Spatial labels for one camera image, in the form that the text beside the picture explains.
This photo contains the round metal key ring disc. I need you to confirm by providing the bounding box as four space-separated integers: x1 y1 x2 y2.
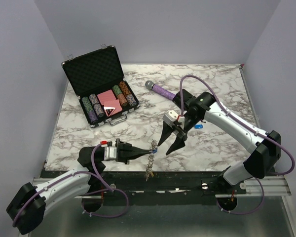
145 140 158 182

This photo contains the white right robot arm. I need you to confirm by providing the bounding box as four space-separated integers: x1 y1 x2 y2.
158 90 281 194

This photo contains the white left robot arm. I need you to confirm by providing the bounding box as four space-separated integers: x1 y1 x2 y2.
6 139 152 235

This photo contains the purple glitter microphone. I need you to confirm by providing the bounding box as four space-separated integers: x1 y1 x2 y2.
145 80 176 101

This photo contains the all in triangle button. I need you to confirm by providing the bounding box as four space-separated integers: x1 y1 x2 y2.
104 106 116 117

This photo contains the red playing card deck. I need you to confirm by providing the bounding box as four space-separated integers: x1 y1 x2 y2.
97 89 122 116

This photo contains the black poker chip case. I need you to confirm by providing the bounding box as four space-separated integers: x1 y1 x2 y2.
62 45 140 127

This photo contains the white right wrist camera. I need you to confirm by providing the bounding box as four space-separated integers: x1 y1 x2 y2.
163 110 185 128

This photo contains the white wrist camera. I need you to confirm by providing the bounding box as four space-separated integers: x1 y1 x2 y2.
163 110 185 128
100 141 117 160

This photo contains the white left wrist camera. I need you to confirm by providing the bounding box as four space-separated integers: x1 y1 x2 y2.
100 141 117 160

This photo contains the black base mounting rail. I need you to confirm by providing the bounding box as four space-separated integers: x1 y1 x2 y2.
81 171 246 210

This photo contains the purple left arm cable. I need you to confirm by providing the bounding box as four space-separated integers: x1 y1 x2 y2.
12 144 129 228

